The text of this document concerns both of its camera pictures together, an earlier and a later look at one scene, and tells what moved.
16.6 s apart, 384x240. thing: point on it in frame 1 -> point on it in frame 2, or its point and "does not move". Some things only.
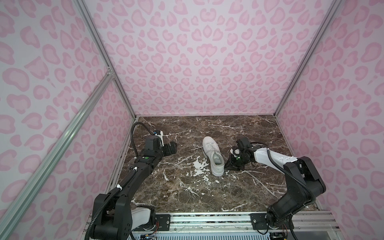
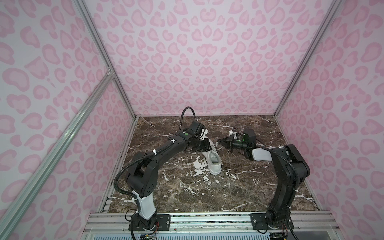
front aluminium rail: [311, 221] does not move
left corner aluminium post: [90, 25] does not move
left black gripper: [168, 151] -> [206, 147]
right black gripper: [231, 163] -> [229, 141]
